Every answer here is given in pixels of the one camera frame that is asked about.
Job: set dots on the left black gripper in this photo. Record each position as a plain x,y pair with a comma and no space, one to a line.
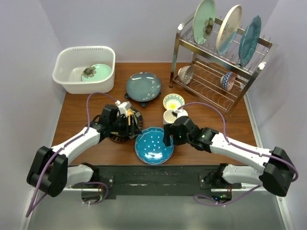
134,129

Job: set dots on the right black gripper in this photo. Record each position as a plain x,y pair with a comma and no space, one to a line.
167,133

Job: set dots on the blue dotted scalloped plate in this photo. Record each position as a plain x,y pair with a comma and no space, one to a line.
150,148

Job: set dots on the blue-grey blossom plate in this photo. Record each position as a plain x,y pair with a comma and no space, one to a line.
143,87

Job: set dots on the mint green flower plate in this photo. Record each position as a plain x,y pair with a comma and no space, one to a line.
96,72

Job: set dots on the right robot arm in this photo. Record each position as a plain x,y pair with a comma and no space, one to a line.
271,169

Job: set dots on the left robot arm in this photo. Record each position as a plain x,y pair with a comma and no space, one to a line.
51,171

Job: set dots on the white plastic bin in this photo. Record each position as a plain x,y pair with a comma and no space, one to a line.
72,61

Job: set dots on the woven straw round mat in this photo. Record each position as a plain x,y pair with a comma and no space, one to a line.
114,115

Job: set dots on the black patterned rim plate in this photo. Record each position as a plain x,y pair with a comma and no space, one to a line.
138,121

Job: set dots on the white ceramic mug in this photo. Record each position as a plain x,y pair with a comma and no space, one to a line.
167,117

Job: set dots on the yellow teal patterned bowl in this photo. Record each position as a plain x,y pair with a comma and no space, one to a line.
173,101

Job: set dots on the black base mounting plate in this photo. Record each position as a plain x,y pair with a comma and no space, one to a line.
157,180

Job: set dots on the brown patterned bowl in rack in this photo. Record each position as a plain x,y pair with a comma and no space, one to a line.
186,74

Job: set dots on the blue red bowl in rack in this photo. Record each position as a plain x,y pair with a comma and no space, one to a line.
227,81

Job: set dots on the mint flower plate in rack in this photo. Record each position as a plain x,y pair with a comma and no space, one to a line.
203,21

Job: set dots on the beige blue plate in rack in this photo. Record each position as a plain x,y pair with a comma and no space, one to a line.
228,29

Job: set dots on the teal scalloped plate in rack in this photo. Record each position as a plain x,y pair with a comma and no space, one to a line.
249,41

